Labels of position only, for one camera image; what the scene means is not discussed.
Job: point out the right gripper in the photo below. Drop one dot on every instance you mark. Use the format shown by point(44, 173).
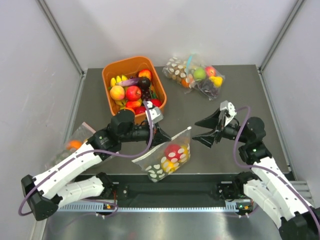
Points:
point(212, 122)

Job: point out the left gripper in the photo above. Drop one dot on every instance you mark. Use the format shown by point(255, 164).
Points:
point(159, 136)

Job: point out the red fake apple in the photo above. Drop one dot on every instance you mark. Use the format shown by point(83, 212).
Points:
point(172, 152)

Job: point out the polka dot zip bag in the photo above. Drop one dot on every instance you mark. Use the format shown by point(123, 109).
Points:
point(150, 162)

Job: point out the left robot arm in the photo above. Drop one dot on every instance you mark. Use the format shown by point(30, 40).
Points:
point(47, 192)

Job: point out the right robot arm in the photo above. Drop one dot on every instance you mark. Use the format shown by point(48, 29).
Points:
point(264, 183)

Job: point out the yellow fake fruit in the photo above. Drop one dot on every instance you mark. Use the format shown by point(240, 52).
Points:
point(169, 167)

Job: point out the purple fake grapes in bag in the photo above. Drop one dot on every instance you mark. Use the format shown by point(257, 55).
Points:
point(207, 87)

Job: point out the yellow fake pear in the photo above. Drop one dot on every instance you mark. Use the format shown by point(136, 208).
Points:
point(217, 81)

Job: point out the clear bag with fruit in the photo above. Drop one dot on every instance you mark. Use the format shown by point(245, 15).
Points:
point(193, 62)

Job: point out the fake eggplant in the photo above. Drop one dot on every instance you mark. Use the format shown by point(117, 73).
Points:
point(143, 82)

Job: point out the green fake apple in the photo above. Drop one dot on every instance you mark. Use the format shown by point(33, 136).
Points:
point(199, 74)

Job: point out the red apple in bag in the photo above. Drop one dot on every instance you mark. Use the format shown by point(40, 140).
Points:
point(210, 71)

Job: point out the brown polka dot bag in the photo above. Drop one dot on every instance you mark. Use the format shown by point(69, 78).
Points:
point(176, 70)

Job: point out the fake banana bunch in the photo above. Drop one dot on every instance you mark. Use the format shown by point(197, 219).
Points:
point(117, 79)

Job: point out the left zip bag with fruit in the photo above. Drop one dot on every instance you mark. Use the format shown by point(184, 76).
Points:
point(82, 133)

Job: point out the orange in left bag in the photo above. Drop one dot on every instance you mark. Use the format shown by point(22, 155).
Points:
point(73, 145)

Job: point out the dark red fruit in bin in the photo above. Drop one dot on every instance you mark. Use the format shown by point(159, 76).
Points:
point(156, 102)

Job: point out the orange in bin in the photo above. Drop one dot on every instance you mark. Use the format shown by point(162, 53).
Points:
point(129, 109)

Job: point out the peach in bin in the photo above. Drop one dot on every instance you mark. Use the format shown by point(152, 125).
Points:
point(117, 93)

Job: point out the red yellow apple in bin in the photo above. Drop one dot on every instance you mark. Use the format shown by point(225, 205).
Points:
point(145, 73)

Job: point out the orange plastic bin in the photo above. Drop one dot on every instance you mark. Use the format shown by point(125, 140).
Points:
point(129, 67)

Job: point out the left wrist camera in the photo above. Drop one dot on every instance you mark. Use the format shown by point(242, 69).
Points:
point(153, 113)

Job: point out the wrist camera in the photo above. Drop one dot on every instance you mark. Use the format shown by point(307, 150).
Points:
point(153, 113)
point(228, 109)

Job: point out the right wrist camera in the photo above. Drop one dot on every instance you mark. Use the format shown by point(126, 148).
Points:
point(228, 109)

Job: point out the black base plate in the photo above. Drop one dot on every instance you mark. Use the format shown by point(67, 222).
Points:
point(174, 190)

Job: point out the grey cable duct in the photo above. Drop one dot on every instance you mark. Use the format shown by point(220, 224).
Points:
point(86, 207)

